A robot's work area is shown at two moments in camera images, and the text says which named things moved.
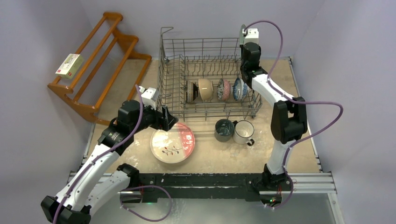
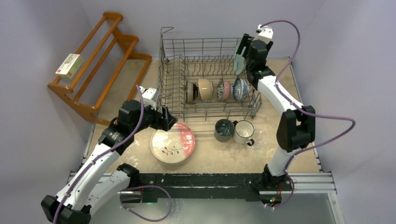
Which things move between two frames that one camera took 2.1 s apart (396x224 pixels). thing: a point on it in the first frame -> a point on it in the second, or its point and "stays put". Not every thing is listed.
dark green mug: (224, 129) stays put
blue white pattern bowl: (240, 90) stays put
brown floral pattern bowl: (224, 90) stays put
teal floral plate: (241, 35) -> (239, 63)
